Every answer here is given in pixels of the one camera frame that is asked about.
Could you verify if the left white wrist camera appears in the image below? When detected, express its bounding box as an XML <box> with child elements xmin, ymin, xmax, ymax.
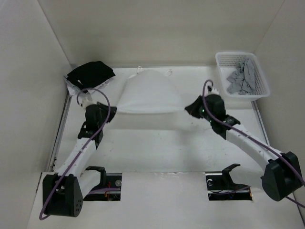
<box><xmin>79</xmin><ymin>94</ymin><xmax>96</xmax><ymax>109</ymax></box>

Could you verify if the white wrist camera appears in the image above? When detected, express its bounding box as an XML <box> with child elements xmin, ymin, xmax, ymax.
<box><xmin>79</xmin><ymin>94</ymin><xmax>96</xmax><ymax>109</ymax></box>
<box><xmin>207</xmin><ymin>86</ymin><xmax>220</xmax><ymax>95</ymax></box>

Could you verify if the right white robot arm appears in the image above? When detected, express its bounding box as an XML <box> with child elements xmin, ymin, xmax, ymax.
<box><xmin>185</xmin><ymin>94</ymin><xmax>305</xmax><ymax>201</ymax></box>

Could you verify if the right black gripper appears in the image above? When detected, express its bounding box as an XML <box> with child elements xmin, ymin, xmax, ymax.
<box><xmin>185</xmin><ymin>95</ymin><xmax>214</xmax><ymax>123</ymax></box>

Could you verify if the white plastic basket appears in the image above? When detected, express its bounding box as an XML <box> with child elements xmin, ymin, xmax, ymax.
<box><xmin>215</xmin><ymin>51</ymin><xmax>270</xmax><ymax>102</ymax></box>

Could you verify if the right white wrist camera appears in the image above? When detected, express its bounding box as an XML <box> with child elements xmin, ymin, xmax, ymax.
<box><xmin>207</xmin><ymin>86</ymin><xmax>220</xmax><ymax>95</ymax></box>

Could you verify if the white folded tank top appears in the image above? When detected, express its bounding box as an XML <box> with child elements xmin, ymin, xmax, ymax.
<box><xmin>65</xmin><ymin>80</ymin><xmax>110</xmax><ymax>96</ymax></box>

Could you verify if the white tank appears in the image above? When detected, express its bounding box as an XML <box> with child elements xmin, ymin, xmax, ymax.
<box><xmin>116</xmin><ymin>70</ymin><xmax>184</xmax><ymax>115</ymax></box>
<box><xmin>65</xmin><ymin>80</ymin><xmax>110</xmax><ymax>96</ymax></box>

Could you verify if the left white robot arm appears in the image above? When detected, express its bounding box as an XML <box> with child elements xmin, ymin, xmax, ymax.
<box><xmin>39</xmin><ymin>102</ymin><xmax>117</xmax><ymax>220</ymax></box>

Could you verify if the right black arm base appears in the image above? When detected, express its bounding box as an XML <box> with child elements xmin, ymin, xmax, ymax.
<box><xmin>205</xmin><ymin>164</ymin><xmax>253</xmax><ymax>201</ymax></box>

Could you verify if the black folded tank top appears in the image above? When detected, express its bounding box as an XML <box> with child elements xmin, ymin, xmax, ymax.
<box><xmin>66</xmin><ymin>61</ymin><xmax>115</xmax><ymax>90</ymax></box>

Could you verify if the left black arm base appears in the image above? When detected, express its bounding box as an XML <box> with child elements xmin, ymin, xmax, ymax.
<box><xmin>84</xmin><ymin>166</ymin><xmax>122</xmax><ymax>201</ymax></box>

